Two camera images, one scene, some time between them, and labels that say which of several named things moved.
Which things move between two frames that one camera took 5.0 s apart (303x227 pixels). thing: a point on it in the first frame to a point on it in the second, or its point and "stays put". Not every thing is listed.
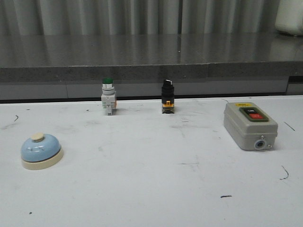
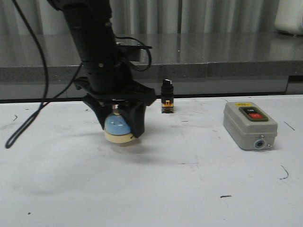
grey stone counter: [72, 66] stays put
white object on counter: [289, 17] stays put
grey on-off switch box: [246, 124] stays put
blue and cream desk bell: [41, 152] to [117, 129]
